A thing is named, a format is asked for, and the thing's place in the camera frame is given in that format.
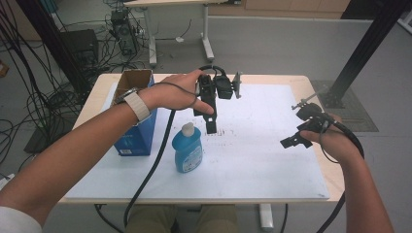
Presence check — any dark grey floor mat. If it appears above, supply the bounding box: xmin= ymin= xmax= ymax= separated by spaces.
xmin=310 ymin=80 xmax=380 ymax=133

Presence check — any white shirt sleeve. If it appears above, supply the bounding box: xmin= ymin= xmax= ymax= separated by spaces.
xmin=0 ymin=205 xmax=44 ymax=233

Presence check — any white table leg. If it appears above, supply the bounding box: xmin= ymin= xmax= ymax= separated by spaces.
xmin=257 ymin=203 xmax=275 ymax=233

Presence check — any black metal post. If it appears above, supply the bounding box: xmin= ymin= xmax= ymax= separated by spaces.
xmin=322 ymin=0 xmax=412 ymax=110
xmin=15 ymin=0 xmax=92 ymax=95

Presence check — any blue bottle with white cap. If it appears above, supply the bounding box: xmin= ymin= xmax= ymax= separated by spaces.
xmin=171 ymin=121 xmax=204 ymax=174

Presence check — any person's right leg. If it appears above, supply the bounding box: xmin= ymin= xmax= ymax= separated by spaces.
xmin=194 ymin=204 xmax=240 ymax=233

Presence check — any black computer tower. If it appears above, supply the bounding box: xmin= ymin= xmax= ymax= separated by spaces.
xmin=110 ymin=9 xmax=140 ymax=57

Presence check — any person's right hand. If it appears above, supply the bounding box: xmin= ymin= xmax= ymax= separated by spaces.
xmin=299 ymin=113 xmax=361 ymax=164

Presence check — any gripper thick black cable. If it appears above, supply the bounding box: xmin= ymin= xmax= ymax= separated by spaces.
xmin=122 ymin=109 xmax=178 ymax=228
xmin=315 ymin=113 xmax=365 ymax=233

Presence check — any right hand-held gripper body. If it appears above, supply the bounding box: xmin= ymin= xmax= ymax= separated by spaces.
xmin=291 ymin=93 xmax=335 ymax=134

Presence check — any white background desk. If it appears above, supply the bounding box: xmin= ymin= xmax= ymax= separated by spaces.
xmin=123 ymin=0 xmax=242 ymax=68

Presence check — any tangle of black floor cables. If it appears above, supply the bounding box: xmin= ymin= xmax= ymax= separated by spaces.
xmin=0 ymin=0 xmax=113 ymax=164

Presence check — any left gripper thin wrist cord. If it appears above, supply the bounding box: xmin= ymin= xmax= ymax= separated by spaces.
xmin=153 ymin=81 xmax=199 ymax=111

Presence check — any person's leg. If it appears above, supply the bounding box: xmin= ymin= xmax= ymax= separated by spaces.
xmin=194 ymin=204 xmax=240 ymax=233
xmin=124 ymin=204 xmax=179 ymax=233

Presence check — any wristwatch with beige strap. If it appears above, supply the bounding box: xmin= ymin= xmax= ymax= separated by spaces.
xmin=113 ymin=86 xmax=153 ymax=123

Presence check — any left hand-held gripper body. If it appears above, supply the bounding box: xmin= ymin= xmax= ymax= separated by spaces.
xmin=195 ymin=65 xmax=243 ymax=102

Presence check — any person's left leg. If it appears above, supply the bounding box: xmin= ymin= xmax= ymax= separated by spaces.
xmin=124 ymin=204 xmax=179 ymax=233

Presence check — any right gripper thin wrist cord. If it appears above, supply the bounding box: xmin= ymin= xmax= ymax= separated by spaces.
xmin=318 ymin=120 xmax=340 ymax=165

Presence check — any gripper thin wrist cord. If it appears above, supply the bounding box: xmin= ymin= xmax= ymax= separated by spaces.
xmin=318 ymin=120 xmax=340 ymax=165
xmin=153 ymin=81 xmax=199 ymax=111

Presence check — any left gripper thick black cable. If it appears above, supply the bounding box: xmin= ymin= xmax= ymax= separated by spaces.
xmin=122 ymin=109 xmax=178 ymax=228

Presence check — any person's left hand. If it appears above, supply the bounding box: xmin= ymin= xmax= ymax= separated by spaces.
xmin=145 ymin=69 xmax=216 ymax=117

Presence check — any black equipment case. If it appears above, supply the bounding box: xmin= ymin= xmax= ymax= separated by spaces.
xmin=60 ymin=29 xmax=100 ymax=67

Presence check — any blue cardboard box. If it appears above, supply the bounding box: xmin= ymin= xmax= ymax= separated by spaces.
xmin=111 ymin=68 xmax=159 ymax=157

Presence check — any right gripper thick black cable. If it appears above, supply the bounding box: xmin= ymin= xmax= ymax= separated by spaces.
xmin=315 ymin=113 xmax=365 ymax=233

